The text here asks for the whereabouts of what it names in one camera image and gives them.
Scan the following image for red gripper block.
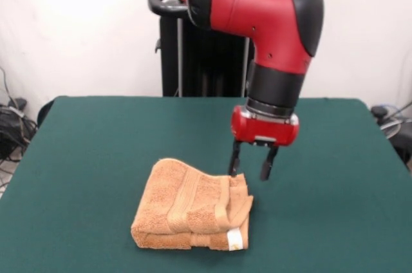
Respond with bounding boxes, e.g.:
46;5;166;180
227;105;301;182

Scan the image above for orange terry towel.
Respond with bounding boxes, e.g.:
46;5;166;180
130;157;254;251

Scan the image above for small black device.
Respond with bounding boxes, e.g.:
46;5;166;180
370;106;389;118
8;97;28;110

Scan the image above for grey round base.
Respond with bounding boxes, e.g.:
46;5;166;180
379;117;403;139

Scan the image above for dark green table cloth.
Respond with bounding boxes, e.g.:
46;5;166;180
0;95;412;273

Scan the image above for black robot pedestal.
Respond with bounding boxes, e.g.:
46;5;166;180
147;0;258;98

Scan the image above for grey and blue cables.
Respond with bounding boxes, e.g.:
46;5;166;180
376;100;412;120

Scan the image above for black cable tangle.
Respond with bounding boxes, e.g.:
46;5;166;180
0;66;39;190

